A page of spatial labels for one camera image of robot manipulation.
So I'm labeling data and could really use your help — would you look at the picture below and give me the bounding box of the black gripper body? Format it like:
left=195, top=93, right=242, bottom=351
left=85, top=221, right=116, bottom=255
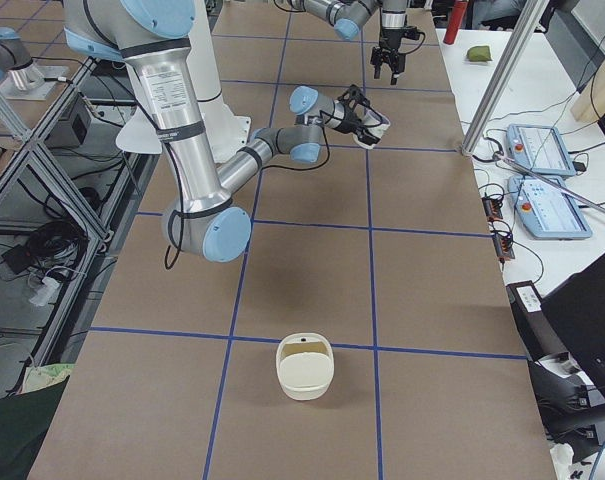
left=337, top=103, right=369, bottom=136
left=378, top=24, right=405, bottom=56

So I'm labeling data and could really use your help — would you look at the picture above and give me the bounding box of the white mug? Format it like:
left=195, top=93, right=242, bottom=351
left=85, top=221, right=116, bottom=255
left=364, top=115, right=391, bottom=143

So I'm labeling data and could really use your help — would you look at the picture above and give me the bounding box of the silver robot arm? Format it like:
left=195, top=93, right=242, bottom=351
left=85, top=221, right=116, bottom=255
left=63, top=1, right=390, bottom=262
left=274, top=0, right=420, bottom=85

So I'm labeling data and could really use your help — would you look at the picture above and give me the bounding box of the red bottle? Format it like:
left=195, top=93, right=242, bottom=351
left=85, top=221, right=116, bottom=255
left=443, top=0, right=469, bottom=45

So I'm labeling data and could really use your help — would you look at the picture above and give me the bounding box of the green bean bag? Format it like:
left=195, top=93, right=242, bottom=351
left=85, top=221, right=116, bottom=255
left=466, top=45, right=492, bottom=63

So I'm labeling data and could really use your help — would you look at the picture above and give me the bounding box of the metal rod green tip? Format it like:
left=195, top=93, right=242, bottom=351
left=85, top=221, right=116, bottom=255
left=494, top=154, right=605, bottom=215

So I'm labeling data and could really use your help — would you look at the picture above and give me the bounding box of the upper teach pendant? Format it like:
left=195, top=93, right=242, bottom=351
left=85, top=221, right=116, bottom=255
left=506, top=124, right=577, bottom=178

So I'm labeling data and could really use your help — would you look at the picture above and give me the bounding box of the teach pendant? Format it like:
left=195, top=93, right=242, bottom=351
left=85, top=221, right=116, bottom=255
left=507, top=175, right=593, bottom=240
left=506, top=124, right=577, bottom=178

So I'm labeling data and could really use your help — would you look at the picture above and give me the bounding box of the lower teach pendant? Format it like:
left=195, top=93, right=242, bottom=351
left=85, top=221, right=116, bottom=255
left=507, top=175, right=593, bottom=240

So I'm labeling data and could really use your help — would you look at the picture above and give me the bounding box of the cream plastic basket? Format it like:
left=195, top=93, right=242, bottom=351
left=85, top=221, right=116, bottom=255
left=275, top=333, right=335, bottom=401

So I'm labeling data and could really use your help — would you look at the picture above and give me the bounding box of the black monitor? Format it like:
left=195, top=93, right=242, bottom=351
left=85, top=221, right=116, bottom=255
left=541, top=252, right=605, bottom=397

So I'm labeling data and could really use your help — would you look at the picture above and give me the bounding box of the aluminium frame post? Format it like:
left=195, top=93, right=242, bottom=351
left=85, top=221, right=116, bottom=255
left=460, top=0, right=549, bottom=157

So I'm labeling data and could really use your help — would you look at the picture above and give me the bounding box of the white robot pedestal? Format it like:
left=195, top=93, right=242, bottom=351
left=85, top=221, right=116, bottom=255
left=116, top=0, right=251, bottom=164

